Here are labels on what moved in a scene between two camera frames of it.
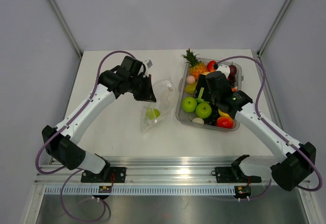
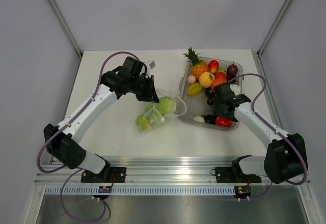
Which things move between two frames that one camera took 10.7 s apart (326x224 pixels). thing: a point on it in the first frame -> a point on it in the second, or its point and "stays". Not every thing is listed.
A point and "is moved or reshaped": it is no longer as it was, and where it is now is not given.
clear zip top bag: (165, 94) is moved or reshaped
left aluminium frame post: (61, 17) stays
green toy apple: (204, 110) -> (156, 118)
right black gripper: (201, 82) -> (214, 108)
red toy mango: (210, 66) stays
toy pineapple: (196, 67) stays
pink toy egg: (191, 79) stays
